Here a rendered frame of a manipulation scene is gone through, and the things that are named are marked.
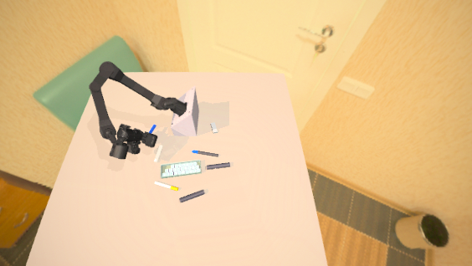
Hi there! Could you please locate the blue stylus with white tip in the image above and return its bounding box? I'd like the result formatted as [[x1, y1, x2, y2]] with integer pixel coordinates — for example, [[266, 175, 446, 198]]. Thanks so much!
[[149, 124, 156, 134]]

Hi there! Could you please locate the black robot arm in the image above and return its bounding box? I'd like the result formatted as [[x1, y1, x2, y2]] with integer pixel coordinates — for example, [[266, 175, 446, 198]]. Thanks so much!
[[89, 61, 187, 160]]

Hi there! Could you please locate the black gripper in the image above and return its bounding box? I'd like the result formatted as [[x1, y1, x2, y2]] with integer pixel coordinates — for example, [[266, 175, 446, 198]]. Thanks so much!
[[130, 128, 157, 148]]

